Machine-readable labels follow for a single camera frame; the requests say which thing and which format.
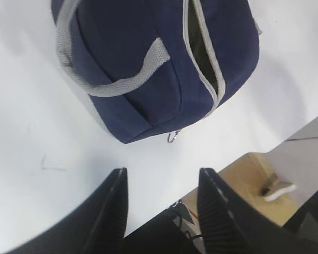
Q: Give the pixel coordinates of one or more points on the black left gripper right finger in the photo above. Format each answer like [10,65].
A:
[230,225]

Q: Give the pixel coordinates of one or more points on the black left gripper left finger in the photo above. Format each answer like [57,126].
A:
[97,226]

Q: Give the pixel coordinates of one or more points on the white tag under table edge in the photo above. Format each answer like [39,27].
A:
[182,218]

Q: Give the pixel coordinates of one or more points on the navy blue lunch bag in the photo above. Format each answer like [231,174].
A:
[155,67]

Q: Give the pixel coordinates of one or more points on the wooden board under table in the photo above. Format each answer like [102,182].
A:
[247,175]

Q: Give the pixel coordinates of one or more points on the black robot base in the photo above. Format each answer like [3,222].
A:
[304,223]

